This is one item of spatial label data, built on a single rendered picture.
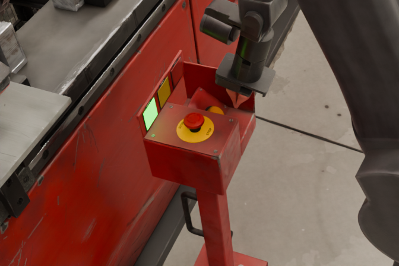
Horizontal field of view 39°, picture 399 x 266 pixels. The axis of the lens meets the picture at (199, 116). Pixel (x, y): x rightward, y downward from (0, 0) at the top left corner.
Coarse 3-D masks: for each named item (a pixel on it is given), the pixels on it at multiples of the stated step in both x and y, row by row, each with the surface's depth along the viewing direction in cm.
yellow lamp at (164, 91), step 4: (168, 80) 110; (164, 84) 109; (168, 84) 111; (160, 88) 108; (164, 88) 110; (168, 88) 111; (160, 92) 108; (164, 92) 110; (168, 92) 112; (160, 96) 109; (164, 96) 110; (168, 96) 112; (160, 100) 109; (164, 100) 111; (160, 104) 110
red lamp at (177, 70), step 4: (180, 60) 114; (176, 64) 113; (180, 64) 115; (176, 68) 113; (180, 68) 115; (172, 72) 112; (176, 72) 113; (180, 72) 115; (172, 76) 112; (176, 76) 114; (180, 76) 116; (176, 80) 114
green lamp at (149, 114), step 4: (152, 100) 106; (152, 104) 106; (148, 108) 105; (152, 108) 106; (156, 108) 108; (144, 112) 103; (148, 112) 105; (152, 112) 107; (156, 112) 108; (144, 116) 104; (148, 116) 106; (152, 116) 107; (148, 120) 106; (152, 120) 107; (148, 124) 106; (148, 128) 107
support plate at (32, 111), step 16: (0, 96) 85; (16, 96) 85; (32, 96) 84; (48, 96) 84; (64, 96) 84; (0, 112) 83; (16, 112) 82; (32, 112) 82; (48, 112) 81; (0, 128) 80; (16, 128) 80; (32, 128) 79; (48, 128) 80; (0, 144) 78; (16, 144) 78; (32, 144) 78; (0, 160) 76; (16, 160) 75; (0, 176) 74
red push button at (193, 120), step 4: (192, 112) 106; (196, 112) 106; (188, 116) 105; (192, 116) 105; (196, 116) 105; (200, 116) 105; (184, 120) 105; (188, 120) 104; (192, 120) 104; (196, 120) 104; (200, 120) 104; (184, 124) 104; (188, 124) 104; (192, 124) 103; (196, 124) 103; (200, 124) 104; (192, 128) 104; (196, 128) 104; (200, 128) 106
